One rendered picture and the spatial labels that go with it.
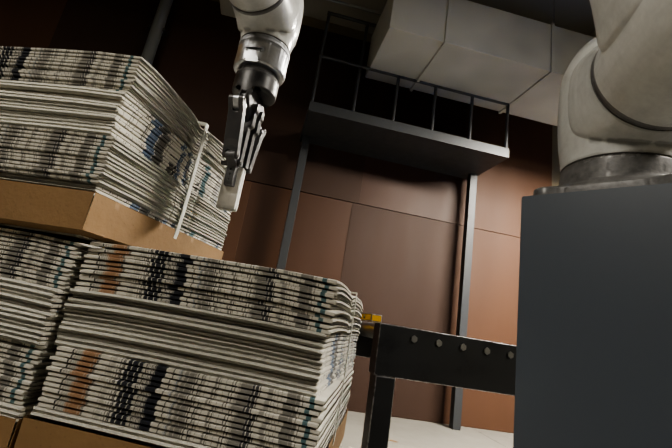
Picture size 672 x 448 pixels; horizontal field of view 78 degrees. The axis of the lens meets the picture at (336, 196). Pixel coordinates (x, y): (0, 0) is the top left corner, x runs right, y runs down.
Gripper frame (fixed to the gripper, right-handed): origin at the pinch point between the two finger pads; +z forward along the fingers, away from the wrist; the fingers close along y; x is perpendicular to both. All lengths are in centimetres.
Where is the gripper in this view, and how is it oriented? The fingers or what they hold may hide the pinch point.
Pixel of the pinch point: (231, 188)
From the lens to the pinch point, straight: 67.9
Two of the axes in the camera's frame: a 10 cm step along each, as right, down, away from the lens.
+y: -1.2, -3.0, -9.5
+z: -1.6, 9.5, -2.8
